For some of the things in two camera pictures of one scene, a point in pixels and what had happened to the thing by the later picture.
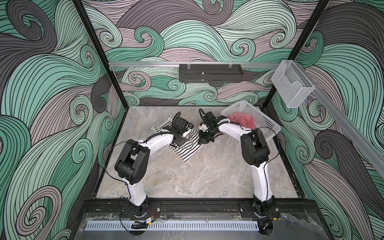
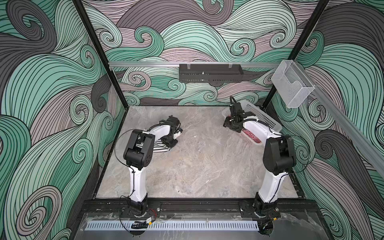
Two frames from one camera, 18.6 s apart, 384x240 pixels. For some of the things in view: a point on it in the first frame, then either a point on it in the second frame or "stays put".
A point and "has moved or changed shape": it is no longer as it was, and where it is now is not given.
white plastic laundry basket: x=262 y=121 stays put
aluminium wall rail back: x=139 y=64 stays put
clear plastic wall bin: x=292 y=85 stays put
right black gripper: x=202 y=138 to x=226 y=123
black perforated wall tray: x=211 y=73 stays put
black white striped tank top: x=191 y=146 has moved or changed shape
